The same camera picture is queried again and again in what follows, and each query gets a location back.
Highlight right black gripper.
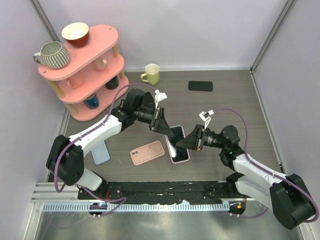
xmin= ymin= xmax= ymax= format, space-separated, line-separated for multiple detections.
xmin=176 ymin=124 xmax=227 ymax=151

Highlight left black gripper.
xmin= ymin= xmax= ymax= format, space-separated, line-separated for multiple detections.
xmin=134 ymin=107 xmax=174 ymax=137

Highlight pink phone case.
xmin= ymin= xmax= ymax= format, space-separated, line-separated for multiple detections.
xmin=164 ymin=124 xmax=191 ymax=164
xmin=130 ymin=140 xmax=165 ymax=166

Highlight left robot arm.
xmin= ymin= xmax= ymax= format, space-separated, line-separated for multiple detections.
xmin=46 ymin=88 xmax=173 ymax=200

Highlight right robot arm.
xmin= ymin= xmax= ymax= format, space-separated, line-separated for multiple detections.
xmin=177 ymin=124 xmax=320 ymax=230

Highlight black phone case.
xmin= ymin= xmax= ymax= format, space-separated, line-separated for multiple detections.
xmin=188 ymin=81 xmax=213 ymax=92

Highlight light blue phone case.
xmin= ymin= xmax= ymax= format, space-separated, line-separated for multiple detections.
xmin=91 ymin=141 xmax=110 ymax=165

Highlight yellow mug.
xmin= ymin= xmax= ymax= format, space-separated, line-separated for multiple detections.
xmin=140 ymin=63 xmax=160 ymax=86

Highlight dark green mug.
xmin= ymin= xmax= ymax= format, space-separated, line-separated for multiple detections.
xmin=104 ymin=76 xmax=119 ymax=90

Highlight blue mug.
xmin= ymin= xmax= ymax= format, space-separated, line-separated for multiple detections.
xmin=83 ymin=92 xmax=100 ymax=109

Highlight pink three-tier shelf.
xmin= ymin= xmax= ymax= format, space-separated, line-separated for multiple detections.
xmin=38 ymin=24 xmax=129 ymax=122

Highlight pink mug upper shelf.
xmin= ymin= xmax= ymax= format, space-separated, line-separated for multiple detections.
xmin=92 ymin=56 xmax=108 ymax=72

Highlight pink mug shelf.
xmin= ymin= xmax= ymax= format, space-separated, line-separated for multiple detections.
xmin=66 ymin=71 xmax=85 ymax=89
xmin=92 ymin=56 xmax=108 ymax=72

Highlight pink mug middle shelf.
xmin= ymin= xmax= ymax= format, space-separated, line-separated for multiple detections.
xmin=66 ymin=71 xmax=85 ymax=89

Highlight red bowl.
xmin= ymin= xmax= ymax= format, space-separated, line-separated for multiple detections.
xmin=61 ymin=22 xmax=90 ymax=48

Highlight grey striped mug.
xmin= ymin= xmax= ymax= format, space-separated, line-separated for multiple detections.
xmin=33 ymin=41 xmax=71 ymax=70

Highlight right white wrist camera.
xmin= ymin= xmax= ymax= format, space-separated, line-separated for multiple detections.
xmin=198 ymin=109 xmax=215 ymax=129

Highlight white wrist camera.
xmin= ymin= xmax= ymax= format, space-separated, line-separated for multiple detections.
xmin=154 ymin=89 xmax=167 ymax=109
xmin=198 ymin=109 xmax=215 ymax=129

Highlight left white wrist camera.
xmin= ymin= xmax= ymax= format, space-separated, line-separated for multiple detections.
xmin=154 ymin=89 xmax=167 ymax=109

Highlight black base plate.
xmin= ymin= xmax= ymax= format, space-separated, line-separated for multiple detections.
xmin=93 ymin=180 xmax=245 ymax=205

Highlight aluminium rail frame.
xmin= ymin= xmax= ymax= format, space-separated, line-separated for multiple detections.
xmin=31 ymin=179 xmax=306 ymax=203

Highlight white cable duct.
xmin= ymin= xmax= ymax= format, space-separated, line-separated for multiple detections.
xmin=42 ymin=201 xmax=230 ymax=213

